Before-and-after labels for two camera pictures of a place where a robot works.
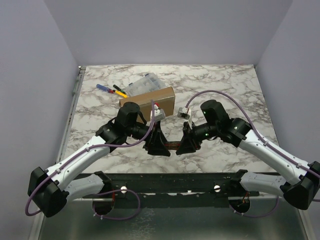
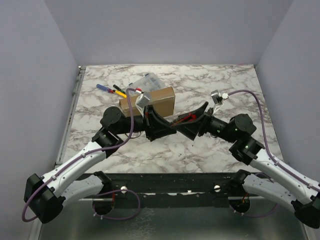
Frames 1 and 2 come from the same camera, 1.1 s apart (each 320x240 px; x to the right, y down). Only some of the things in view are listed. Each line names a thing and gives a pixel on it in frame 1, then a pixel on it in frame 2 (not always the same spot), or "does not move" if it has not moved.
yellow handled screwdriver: [121, 94] does not move
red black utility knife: [172, 145] to [189, 118]
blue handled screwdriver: [104, 88] does not move
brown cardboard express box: [165, 98] does not move
